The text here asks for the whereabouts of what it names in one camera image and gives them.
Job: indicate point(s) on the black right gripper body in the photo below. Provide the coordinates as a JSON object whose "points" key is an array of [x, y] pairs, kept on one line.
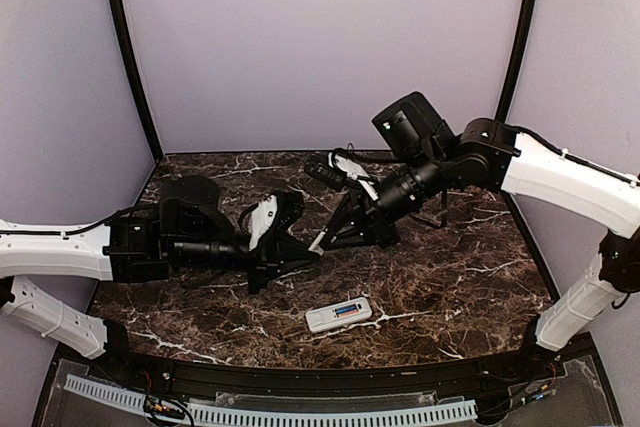
{"points": [[385, 228]]}

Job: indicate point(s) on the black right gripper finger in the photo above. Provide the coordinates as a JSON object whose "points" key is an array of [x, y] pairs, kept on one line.
{"points": [[349, 236], [349, 211]]}

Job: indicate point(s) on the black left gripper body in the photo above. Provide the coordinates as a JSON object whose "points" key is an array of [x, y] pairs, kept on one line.
{"points": [[264, 261]]}

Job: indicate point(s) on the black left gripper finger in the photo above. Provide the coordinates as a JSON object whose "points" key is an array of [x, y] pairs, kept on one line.
{"points": [[290, 252], [261, 276]]}

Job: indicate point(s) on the white remote control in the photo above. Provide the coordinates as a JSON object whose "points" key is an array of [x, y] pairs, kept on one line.
{"points": [[324, 319]]}

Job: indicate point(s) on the blue AAA battery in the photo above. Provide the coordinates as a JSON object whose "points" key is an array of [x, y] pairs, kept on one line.
{"points": [[347, 309]]}

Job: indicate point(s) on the orange AAA battery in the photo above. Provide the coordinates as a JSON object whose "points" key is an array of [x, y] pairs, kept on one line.
{"points": [[359, 313]]}

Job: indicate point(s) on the white battery compartment cover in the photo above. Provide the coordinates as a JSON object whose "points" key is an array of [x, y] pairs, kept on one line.
{"points": [[316, 244]]}

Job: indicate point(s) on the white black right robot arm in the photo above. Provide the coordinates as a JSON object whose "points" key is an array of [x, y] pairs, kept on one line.
{"points": [[498, 157]]}

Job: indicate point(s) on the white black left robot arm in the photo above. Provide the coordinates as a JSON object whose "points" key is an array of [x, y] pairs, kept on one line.
{"points": [[183, 229]]}

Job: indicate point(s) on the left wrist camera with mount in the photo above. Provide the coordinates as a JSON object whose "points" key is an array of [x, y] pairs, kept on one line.
{"points": [[275, 213]]}

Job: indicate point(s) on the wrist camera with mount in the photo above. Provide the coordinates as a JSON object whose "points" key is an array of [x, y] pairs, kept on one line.
{"points": [[275, 213], [337, 171]]}

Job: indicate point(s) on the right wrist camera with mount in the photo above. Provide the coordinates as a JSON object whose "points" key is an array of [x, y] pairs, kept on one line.
{"points": [[337, 171]]}

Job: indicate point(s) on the white slotted cable duct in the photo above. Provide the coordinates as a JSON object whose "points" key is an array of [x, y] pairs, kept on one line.
{"points": [[252, 410]]}

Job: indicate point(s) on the black front table rail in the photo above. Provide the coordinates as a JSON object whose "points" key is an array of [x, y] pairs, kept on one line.
{"points": [[489, 375]]}

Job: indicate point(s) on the black right corner frame post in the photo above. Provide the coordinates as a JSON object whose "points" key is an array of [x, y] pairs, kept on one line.
{"points": [[516, 58]]}

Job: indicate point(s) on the black corner frame post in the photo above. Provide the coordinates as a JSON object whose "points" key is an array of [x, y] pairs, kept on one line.
{"points": [[516, 58], [134, 79]]}

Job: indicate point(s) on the black left corner frame post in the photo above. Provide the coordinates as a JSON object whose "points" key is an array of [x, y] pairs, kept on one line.
{"points": [[134, 79]]}

